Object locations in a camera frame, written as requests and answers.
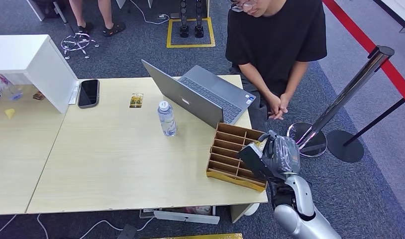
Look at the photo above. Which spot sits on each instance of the clear water bottle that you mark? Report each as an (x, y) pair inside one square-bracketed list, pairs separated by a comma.
[(167, 120)]

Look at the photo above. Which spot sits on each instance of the black robot foot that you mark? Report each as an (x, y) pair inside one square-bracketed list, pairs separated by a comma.
[(184, 30), (199, 30)]

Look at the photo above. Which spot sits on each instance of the yellow picture card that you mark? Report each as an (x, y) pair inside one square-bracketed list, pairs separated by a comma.
[(136, 100)]

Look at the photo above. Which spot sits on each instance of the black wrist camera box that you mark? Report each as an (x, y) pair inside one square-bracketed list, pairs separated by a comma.
[(252, 159)]

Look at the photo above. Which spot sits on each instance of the white panel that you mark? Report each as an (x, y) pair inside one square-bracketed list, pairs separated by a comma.
[(186, 217)]

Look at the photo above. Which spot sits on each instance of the white shelf box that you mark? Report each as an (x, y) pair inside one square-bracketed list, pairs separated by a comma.
[(47, 71)]

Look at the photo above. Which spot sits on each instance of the chrome chair base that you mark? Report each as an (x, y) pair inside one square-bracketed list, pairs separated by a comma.
[(78, 43)]

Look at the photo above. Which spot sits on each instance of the black smartphone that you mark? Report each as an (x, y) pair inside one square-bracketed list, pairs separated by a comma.
[(88, 93)]

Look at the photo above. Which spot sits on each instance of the black stanchion post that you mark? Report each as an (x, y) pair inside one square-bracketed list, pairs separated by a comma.
[(344, 146)]

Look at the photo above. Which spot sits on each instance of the person's left hand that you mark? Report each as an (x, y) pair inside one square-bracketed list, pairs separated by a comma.
[(285, 102)]

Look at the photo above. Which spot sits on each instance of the clear plastic cup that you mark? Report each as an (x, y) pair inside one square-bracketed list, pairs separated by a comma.
[(6, 86)]

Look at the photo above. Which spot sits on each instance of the person's right hand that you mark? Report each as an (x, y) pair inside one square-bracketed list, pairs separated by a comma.
[(275, 107)]

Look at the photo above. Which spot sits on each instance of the white cabinet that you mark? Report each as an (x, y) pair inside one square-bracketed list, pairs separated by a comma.
[(398, 11)]

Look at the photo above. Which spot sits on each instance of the grey laptop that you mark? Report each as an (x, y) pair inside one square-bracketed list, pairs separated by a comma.
[(186, 95)]

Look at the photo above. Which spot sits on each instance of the yellow sticky note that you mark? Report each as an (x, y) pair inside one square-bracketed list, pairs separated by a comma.
[(10, 113)]

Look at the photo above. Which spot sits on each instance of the red barrier belt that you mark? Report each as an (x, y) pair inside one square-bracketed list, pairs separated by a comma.
[(354, 28)]

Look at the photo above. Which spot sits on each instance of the yellow floor tape strip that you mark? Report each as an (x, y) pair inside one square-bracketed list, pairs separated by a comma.
[(202, 236)]

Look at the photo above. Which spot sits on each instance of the person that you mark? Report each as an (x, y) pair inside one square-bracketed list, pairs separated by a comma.
[(105, 13), (275, 39)]

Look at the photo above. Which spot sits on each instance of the cardboard card organizer box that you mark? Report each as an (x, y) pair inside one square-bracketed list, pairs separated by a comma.
[(225, 155)]

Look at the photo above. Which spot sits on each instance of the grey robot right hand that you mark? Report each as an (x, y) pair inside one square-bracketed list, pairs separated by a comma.
[(283, 155)]

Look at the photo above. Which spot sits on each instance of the white table leg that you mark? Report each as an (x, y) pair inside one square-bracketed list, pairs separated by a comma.
[(36, 10)]

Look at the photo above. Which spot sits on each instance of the chrome stanchion post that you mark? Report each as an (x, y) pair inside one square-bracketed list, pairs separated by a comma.
[(347, 89)]

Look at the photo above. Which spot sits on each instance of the black floor box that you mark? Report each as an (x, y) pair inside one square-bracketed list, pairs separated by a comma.
[(126, 232)]

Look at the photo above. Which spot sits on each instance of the brown card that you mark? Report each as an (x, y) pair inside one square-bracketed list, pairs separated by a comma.
[(39, 96)]

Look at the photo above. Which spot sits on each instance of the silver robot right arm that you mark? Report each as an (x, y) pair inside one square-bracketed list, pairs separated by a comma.
[(303, 199)]

